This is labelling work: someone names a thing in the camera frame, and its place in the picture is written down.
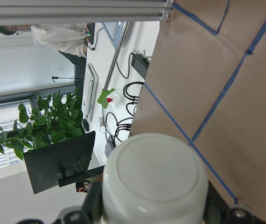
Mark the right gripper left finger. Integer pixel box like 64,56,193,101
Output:
82,181,103,219

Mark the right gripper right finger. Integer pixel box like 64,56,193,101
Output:
204,181,228,224

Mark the white ikea cup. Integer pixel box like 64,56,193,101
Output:
103,133,208,224

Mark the black monitor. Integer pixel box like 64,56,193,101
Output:
23,131,96,194

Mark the green potted plant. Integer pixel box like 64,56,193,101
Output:
0,88,85,160

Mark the reacher grabber tool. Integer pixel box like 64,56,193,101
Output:
97,21,130,109

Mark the white keyboard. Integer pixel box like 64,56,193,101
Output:
82,63,98,122

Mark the black power adapter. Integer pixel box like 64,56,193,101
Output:
131,54,150,79

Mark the person in white shirt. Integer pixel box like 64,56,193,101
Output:
0,23,89,70

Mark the teach pendant tablet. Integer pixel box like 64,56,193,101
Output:
101,21,125,48

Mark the aluminium frame post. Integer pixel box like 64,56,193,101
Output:
0,0,173,25

